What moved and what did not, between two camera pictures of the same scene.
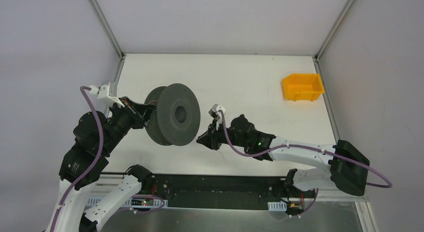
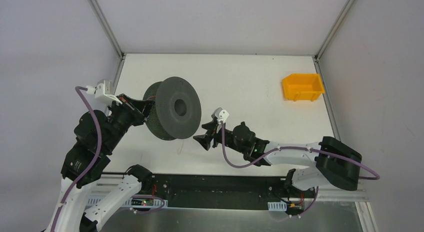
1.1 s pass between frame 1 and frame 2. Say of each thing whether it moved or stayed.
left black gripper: stayed
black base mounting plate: stayed
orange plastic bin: stayed
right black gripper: stayed
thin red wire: moved
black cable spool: moved
